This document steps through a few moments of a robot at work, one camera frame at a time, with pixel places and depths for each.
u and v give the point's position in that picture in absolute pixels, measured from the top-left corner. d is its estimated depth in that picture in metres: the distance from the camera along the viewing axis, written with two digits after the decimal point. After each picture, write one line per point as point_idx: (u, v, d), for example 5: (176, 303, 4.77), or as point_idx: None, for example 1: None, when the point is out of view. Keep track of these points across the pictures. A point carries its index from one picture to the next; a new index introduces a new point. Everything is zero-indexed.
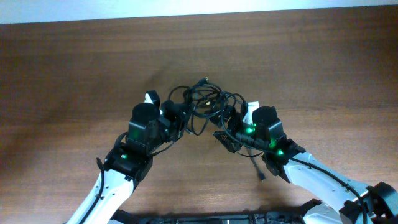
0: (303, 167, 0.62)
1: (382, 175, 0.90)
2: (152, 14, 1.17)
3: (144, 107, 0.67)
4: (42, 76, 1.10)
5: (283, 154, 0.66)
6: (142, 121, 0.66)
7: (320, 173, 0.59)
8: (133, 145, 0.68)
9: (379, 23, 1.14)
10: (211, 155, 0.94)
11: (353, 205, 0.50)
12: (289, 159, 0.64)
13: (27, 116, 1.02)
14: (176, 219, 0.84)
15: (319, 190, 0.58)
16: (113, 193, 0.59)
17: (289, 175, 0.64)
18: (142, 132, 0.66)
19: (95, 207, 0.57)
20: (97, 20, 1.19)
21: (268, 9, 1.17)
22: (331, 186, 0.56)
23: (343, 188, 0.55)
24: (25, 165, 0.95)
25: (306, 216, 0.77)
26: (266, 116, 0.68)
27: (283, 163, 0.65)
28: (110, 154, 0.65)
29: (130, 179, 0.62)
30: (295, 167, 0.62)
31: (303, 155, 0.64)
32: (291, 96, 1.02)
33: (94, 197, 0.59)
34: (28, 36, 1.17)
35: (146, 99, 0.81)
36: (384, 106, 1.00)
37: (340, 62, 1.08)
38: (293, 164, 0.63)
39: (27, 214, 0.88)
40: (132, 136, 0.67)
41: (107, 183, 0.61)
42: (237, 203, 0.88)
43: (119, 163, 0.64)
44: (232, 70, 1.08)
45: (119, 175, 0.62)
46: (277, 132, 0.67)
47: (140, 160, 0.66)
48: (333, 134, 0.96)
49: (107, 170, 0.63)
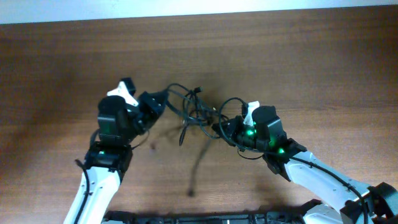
0: (304, 165, 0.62)
1: (382, 175, 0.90)
2: (152, 14, 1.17)
3: (110, 100, 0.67)
4: (41, 75, 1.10)
5: (285, 153, 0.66)
6: (111, 112, 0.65)
7: (321, 173, 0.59)
8: (107, 139, 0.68)
9: (379, 23, 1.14)
10: (211, 155, 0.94)
11: (355, 205, 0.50)
12: (290, 158, 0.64)
13: (27, 116, 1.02)
14: (176, 219, 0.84)
15: (319, 188, 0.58)
16: (101, 187, 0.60)
17: (290, 173, 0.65)
18: (113, 125, 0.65)
19: (87, 205, 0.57)
20: (96, 20, 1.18)
21: (268, 9, 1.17)
22: (332, 186, 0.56)
23: (344, 188, 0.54)
24: (25, 165, 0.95)
25: (306, 216, 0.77)
26: (264, 115, 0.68)
27: (284, 162, 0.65)
28: (88, 154, 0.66)
29: (114, 170, 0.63)
30: (295, 166, 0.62)
31: (305, 154, 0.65)
32: (291, 96, 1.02)
33: (83, 196, 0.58)
34: (28, 36, 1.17)
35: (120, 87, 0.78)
36: (384, 106, 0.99)
37: (340, 62, 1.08)
38: (293, 163, 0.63)
39: (26, 214, 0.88)
40: (104, 131, 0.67)
41: (92, 179, 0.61)
42: (237, 203, 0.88)
43: (99, 160, 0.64)
44: (232, 70, 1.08)
45: (102, 169, 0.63)
46: (276, 130, 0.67)
47: (120, 152, 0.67)
48: (333, 134, 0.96)
49: (89, 168, 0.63)
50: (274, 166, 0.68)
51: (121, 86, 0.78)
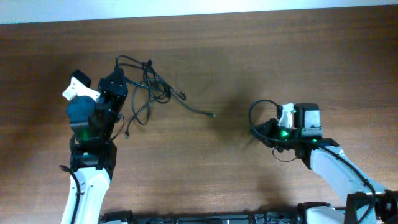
0: (330, 155, 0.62)
1: (380, 175, 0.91)
2: (152, 14, 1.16)
3: (79, 103, 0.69)
4: (41, 76, 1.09)
5: (316, 141, 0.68)
6: (81, 117, 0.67)
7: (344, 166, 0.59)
8: (86, 142, 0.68)
9: (380, 23, 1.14)
10: (211, 155, 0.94)
11: (362, 195, 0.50)
12: (319, 147, 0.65)
13: (27, 116, 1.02)
14: (176, 219, 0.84)
15: (334, 178, 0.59)
16: (91, 186, 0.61)
17: (314, 160, 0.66)
18: (89, 128, 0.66)
19: (81, 204, 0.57)
20: (95, 20, 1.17)
21: (270, 9, 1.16)
22: (349, 177, 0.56)
23: (361, 183, 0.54)
24: (24, 165, 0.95)
25: (309, 211, 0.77)
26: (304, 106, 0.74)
27: (313, 148, 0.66)
28: (72, 158, 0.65)
29: (102, 168, 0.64)
30: (321, 154, 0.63)
31: (336, 148, 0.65)
32: (291, 96, 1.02)
33: (74, 196, 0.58)
34: (27, 35, 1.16)
35: (73, 83, 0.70)
36: (384, 106, 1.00)
37: (340, 62, 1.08)
38: (321, 152, 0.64)
39: (27, 214, 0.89)
40: (81, 136, 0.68)
41: (81, 180, 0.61)
42: (237, 203, 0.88)
43: (84, 162, 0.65)
44: (232, 70, 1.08)
45: (89, 169, 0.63)
46: (312, 121, 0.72)
47: (104, 150, 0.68)
48: (332, 134, 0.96)
49: (76, 171, 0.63)
50: (300, 150, 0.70)
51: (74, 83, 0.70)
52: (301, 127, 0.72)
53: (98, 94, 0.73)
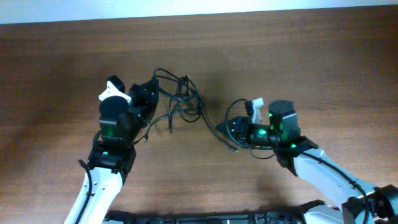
0: (313, 161, 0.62)
1: (381, 175, 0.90)
2: (151, 14, 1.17)
3: (112, 102, 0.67)
4: (42, 76, 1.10)
5: (296, 147, 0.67)
6: (112, 116, 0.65)
7: (329, 170, 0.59)
8: (110, 139, 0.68)
9: (379, 23, 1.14)
10: (211, 155, 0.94)
11: (357, 201, 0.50)
12: (300, 153, 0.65)
13: (27, 116, 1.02)
14: (176, 219, 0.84)
15: (324, 183, 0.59)
16: (103, 188, 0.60)
17: (298, 168, 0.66)
18: (115, 127, 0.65)
19: (88, 205, 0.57)
20: (96, 20, 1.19)
21: (268, 9, 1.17)
22: (337, 182, 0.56)
23: (350, 186, 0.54)
24: (24, 165, 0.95)
25: (307, 214, 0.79)
26: (281, 110, 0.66)
27: (295, 156, 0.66)
28: (92, 154, 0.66)
29: (117, 172, 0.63)
30: (305, 161, 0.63)
31: (316, 150, 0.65)
32: (291, 96, 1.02)
33: (84, 196, 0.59)
34: (30, 35, 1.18)
35: (109, 87, 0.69)
36: (384, 106, 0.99)
37: (340, 62, 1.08)
38: (303, 158, 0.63)
39: (27, 214, 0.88)
40: (106, 134, 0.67)
41: (95, 180, 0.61)
42: (237, 203, 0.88)
43: (102, 160, 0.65)
44: (232, 70, 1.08)
45: (106, 170, 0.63)
46: (290, 125, 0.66)
47: (124, 152, 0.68)
48: (333, 134, 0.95)
49: (92, 169, 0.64)
50: (283, 160, 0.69)
51: (109, 86, 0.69)
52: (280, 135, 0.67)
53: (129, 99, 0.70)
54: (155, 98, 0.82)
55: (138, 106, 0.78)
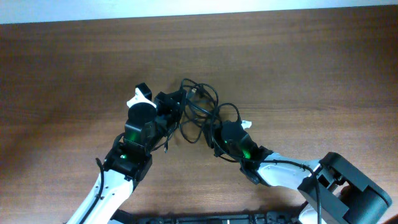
0: (271, 164, 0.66)
1: (382, 175, 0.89)
2: (151, 14, 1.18)
3: (142, 109, 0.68)
4: (43, 75, 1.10)
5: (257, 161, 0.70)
6: (140, 122, 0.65)
7: (285, 165, 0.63)
8: (132, 144, 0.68)
9: (378, 23, 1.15)
10: (211, 156, 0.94)
11: (308, 181, 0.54)
12: (260, 163, 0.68)
13: (27, 116, 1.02)
14: (176, 219, 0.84)
15: (286, 180, 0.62)
16: (113, 193, 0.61)
17: (265, 177, 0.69)
18: (140, 134, 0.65)
19: (96, 208, 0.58)
20: (96, 20, 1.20)
21: (268, 9, 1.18)
22: (291, 172, 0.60)
23: (300, 169, 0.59)
24: (25, 165, 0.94)
25: (301, 216, 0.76)
26: (234, 133, 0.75)
27: (256, 169, 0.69)
28: (109, 155, 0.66)
29: (130, 179, 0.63)
30: (265, 168, 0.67)
31: (271, 155, 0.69)
32: (291, 96, 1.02)
33: (94, 198, 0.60)
34: (31, 35, 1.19)
35: (136, 94, 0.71)
36: (384, 106, 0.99)
37: (339, 62, 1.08)
38: (263, 166, 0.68)
39: (26, 214, 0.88)
40: (129, 138, 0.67)
41: (107, 183, 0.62)
42: (237, 203, 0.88)
43: (119, 164, 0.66)
44: (231, 70, 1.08)
45: (119, 175, 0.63)
46: (247, 140, 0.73)
47: (140, 160, 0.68)
48: (332, 134, 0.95)
49: (106, 171, 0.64)
50: (254, 178, 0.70)
51: (137, 94, 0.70)
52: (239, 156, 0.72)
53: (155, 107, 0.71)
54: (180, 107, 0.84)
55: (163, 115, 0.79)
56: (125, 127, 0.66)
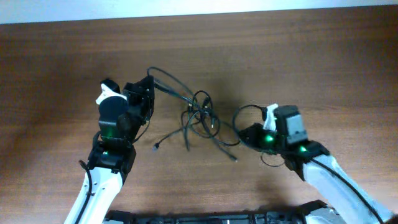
0: (327, 173, 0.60)
1: (382, 175, 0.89)
2: (151, 14, 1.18)
3: (113, 102, 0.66)
4: (43, 75, 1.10)
5: (306, 152, 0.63)
6: (114, 117, 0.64)
7: (342, 185, 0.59)
8: (110, 139, 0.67)
9: (378, 23, 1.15)
10: (211, 156, 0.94)
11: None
12: (311, 159, 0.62)
13: (27, 115, 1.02)
14: (176, 219, 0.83)
15: (337, 197, 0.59)
16: (103, 188, 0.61)
17: (306, 175, 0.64)
18: (116, 129, 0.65)
19: (88, 205, 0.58)
20: (96, 20, 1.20)
21: (268, 9, 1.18)
22: (351, 200, 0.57)
23: (364, 206, 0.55)
24: (25, 166, 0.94)
25: (310, 217, 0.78)
26: (287, 109, 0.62)
27: (304, 162, 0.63)
28: (92, 154, 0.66)
29: (117, 172, 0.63)
30: (316, 172, 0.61)
31: (327, 157, 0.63)
32: (291, 96, 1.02)
33: (84, 196, 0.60)
34: (32, 36, 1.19)
35: (102, 89, 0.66)
36: (384, 106, 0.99)
37: (339, 62, 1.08)
38: (316, 167, 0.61)
39: (26, 214, 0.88)
40: (106, 134, 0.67)
41: (95, 180, 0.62)
42: (237, 203, 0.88)
43: (103, 160, 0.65)
44: (232, 70, 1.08)
45: (106, 170, 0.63)
46: (295, 126, 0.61)
47: (124, 152, 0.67)
48: (333, 134, 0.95)
49: (92, 169, 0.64)
50: (291, 162, 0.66)
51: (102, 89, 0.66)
52: (285, 137, 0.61)
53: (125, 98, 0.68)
54: (151, 93, 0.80)
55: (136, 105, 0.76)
56: (99, 124, 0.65)
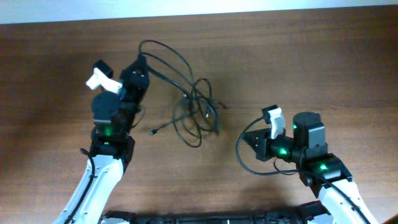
0: (346, 203, 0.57)
1: (382, 175, 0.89)
2: (151, 14, 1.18)
3: (106, 98, 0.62)
4: (43, 75, 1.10)
5: (325, 170, 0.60)
6: (107, 114, 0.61)
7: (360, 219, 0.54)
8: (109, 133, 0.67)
9: (377, 23, 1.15)
10: (211, 156, 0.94)
11: None
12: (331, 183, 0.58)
13: (27, 115, 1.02)
14: (176, 219, 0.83)
15: None
16: (106, 172, 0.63)
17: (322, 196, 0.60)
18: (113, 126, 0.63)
19: (91, 187, 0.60)
20: (97, 20, 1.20)
21: (268, 9, 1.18)
22: None
23: None
24: (25, 165, 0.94)
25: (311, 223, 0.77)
26: (310, 119, 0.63)
27: (324, 185, 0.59)
28: (93, 144, 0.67)
29: (119, 158, 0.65)
30: (334, 200, 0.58)
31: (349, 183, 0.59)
32: (291, 96, 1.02)
33: (87, 178, 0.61)
34: (32, 36, 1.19)
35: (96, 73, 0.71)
36: (383, 106, 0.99)
37: (339, 62, 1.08)
38: (334, 192, 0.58)
39: (25, 214, 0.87)
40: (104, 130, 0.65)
41: (98, 164, 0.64)
42: (237, 203, 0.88)
43: (104, 149, 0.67)
44: (232, 70, 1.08)
45: (107, 156, 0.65)
46: (318, 140, 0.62)
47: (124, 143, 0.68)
48: (332, 134, 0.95)
49: (94, 156, 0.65)
50: (308, 179, 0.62)
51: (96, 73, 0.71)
52: (305, 147, 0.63)
53: (119, 86, 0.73)
54: (146, 79, 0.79)
55: (130, 93, 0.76)
56: (94, 123, 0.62)
